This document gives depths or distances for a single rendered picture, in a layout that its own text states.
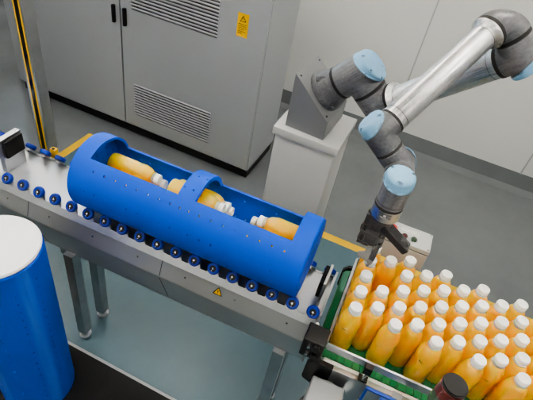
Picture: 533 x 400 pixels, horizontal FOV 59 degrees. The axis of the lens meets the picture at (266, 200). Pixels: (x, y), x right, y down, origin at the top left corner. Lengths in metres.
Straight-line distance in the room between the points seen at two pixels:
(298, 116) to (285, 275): 0.89
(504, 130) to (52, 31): 3.61
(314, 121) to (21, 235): 1.24
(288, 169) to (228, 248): 0.85
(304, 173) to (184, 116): 1.52
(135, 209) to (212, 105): 1.85
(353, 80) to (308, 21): 2.27
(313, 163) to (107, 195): 0.98
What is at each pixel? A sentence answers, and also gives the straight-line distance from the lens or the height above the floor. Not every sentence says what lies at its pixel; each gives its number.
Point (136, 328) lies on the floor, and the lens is 2.68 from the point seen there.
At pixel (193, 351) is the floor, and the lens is 2.59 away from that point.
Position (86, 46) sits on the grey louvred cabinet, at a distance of 3.87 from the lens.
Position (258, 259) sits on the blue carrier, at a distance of 1.48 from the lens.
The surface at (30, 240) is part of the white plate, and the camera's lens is 1.70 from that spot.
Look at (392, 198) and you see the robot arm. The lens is 1.42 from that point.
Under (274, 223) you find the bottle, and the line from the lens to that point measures 1.60.
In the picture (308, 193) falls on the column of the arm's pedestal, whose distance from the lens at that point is 2.30.
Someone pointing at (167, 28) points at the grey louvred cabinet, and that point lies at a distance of 3.34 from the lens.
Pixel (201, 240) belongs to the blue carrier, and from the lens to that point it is 1.54.
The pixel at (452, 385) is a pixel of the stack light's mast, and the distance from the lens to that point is 1.27.
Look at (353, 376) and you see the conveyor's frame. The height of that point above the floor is 0.90.
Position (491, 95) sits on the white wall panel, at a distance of 4.19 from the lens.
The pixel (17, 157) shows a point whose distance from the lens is 2.16.
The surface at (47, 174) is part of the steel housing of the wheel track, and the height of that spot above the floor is 0.93.
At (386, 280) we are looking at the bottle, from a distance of 1.70.
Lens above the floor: 2.24
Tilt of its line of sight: 41 degrees down
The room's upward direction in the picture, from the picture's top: 12 degrees clockwise
